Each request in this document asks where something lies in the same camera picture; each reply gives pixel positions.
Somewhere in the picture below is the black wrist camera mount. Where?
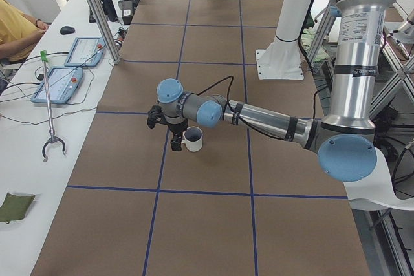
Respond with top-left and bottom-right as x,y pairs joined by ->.
147,105 -> 165,129

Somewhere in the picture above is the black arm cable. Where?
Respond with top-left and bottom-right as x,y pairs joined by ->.
193,75 -> 294,140

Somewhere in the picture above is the aluminium frame post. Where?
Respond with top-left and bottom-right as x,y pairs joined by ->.
87,0 -> 120,65

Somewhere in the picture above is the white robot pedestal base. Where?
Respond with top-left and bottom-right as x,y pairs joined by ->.
256,0 -> 312,80

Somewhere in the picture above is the black water bottle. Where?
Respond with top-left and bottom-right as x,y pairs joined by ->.
101,0 -> 118,22

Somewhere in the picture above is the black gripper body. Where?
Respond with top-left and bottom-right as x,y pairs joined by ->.
166,117 -> 188,139

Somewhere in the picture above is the green handled reacher grabber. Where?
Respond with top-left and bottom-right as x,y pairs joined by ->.
40,50 -> 66,162

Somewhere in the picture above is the person in yellow shirt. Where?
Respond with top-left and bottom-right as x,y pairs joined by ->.
1,0 -> 49,62

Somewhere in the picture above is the white ribbed mug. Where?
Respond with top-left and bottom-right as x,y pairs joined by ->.
182,127 -> 203,152

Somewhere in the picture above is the far blue teach pendant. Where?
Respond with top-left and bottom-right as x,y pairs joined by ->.
64,37 -> 105,67

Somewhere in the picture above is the blue teach pendant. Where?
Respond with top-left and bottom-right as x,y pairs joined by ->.
48,67 -> 83,105
64,37 -> 105,67

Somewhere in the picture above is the black computer mouse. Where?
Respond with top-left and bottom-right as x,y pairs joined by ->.
60,26 -> 75,35

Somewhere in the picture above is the near blue teach pendant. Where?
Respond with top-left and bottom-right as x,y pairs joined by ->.
48,67 -> 83,105

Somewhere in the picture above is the green cloth pouch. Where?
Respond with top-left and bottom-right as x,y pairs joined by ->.
1,193 -> 36,224

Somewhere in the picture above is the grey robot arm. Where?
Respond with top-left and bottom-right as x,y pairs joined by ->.
147,0 -> 396,182

